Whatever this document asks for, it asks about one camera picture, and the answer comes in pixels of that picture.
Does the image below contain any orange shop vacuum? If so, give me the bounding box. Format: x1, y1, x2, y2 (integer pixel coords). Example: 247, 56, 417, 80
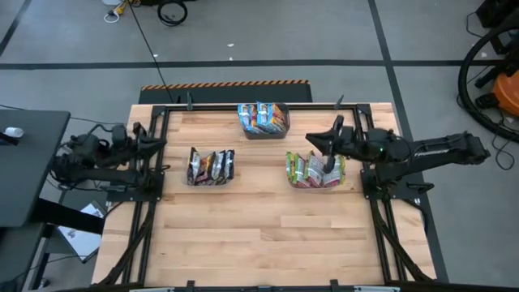
492, 71, 519, 118

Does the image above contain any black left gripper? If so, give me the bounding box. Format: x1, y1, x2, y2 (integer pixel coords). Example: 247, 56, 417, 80
109, 121, 166, 161

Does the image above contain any black aluminium table frame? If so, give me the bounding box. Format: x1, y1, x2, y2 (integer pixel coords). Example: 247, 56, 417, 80
95, 101, 439, 292

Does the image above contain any black hazard-striped floor mat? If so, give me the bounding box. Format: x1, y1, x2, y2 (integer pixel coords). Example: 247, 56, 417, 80
139, 79, 314, 105

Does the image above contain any white and yellow power cord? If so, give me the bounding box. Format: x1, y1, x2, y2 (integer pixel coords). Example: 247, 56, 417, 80
103, 0, 131, 24

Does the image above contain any black vacuum hose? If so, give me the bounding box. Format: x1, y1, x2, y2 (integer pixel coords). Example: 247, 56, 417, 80
457, 15, 519, 143

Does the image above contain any dark grey plastic bin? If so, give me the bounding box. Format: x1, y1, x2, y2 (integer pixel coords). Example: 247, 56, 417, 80
238, 101, 292, 141

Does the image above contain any black desk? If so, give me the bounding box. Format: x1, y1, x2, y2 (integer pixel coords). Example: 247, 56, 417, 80
0, 109, 72, 228

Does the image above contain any long black floor cable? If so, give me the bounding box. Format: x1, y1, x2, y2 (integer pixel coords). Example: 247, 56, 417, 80
127, 0, 178, 105

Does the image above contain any white paper sheet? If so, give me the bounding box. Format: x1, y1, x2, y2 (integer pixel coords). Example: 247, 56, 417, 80
56, 225, 102, 263

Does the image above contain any black equipment case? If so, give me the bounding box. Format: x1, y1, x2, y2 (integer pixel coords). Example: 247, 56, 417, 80
476, 0, 519, 29

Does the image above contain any looped black floor cable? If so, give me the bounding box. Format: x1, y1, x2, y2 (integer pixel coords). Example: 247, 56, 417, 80
490, 117, 516, 171

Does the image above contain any coiled black cable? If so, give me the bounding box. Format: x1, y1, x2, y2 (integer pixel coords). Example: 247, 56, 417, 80
157, 0, 189, 28

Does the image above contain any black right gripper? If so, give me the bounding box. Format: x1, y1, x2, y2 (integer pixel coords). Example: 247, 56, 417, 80
305, 114, 401, 174

